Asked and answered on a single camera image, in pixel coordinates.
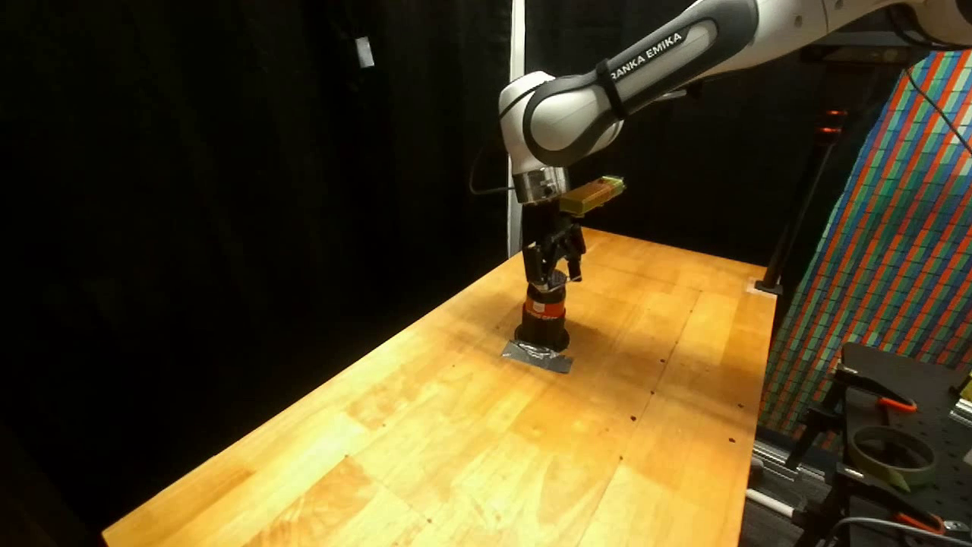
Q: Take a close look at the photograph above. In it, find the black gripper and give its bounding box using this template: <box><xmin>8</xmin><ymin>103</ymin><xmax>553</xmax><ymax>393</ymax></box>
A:
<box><xmin>520</xmin><ymin>197</ymin><xmax>589</xmax><ymax>298</ymax></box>

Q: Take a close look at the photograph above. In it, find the dark bottle with white cap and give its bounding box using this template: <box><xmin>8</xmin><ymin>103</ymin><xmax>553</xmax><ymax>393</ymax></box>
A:
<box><xmin>509</xmin><ymin>279</ymin><xmax>575</xmax><ymax>357</ymax></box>

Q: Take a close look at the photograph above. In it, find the grey tape strip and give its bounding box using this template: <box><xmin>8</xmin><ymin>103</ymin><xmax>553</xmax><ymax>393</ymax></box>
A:
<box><xmin>501</xmin><ymin>339</ymin><xmax>576</xmax><ymax>377</ymax></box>

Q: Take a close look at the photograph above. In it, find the black curtain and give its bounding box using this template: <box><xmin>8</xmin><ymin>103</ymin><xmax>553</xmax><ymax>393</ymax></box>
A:
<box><xmin>523</xmin><ymin>49</ymin><xmax>849</xmax><ymax>267</ymax></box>
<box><xmin>0</xmin><ymin>0</ymin><xmax>514</xmax><ymax>534</ymax></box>

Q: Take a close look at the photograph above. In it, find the black tripod stand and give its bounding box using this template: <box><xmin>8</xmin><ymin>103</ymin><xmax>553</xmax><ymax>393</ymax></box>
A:
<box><xmin>757</xmin><ymin>102</ymin><xmax>858</xmax><ymax>298</ymax></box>

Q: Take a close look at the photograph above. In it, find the white tag on curtain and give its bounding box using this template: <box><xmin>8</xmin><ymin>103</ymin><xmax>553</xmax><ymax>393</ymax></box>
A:
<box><xmin>352</xmin><ymin>35</ymin><xmax>380</xmax><ymax>73</ymax></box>

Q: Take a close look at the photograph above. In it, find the black mounting plate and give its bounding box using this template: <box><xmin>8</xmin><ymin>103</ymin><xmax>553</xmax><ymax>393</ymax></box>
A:
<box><xmin>787</xmin><ymin>341</ymin><xmax>972</xmax><ymax>547</ymax></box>

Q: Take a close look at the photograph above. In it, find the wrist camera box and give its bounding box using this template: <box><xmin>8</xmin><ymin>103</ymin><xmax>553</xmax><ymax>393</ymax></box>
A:
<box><xmin>557</xmin><ymin>174</ymin><xmax>629</xmax><ymax>219</ymax></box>

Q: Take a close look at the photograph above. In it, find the aluminium rail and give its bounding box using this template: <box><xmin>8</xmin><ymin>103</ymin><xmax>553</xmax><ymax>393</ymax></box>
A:
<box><xmin>745</xmin><ymin>433</ymin><xmax>821</xmax><ymax>522</ymax></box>

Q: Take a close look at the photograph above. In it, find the orange clamp handle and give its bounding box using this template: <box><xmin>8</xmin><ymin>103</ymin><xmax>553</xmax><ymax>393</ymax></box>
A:
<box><xmin>876</xmin><ymin>393</ymin><xmax>921</xmax><ymax>420</ymax></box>

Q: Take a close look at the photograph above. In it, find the olive tape ring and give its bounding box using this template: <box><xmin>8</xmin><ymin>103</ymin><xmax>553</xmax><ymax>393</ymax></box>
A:
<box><xmin>849</xmin><ymin>424</ymin><xmax>943</xmax><ymax>495</ymax></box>

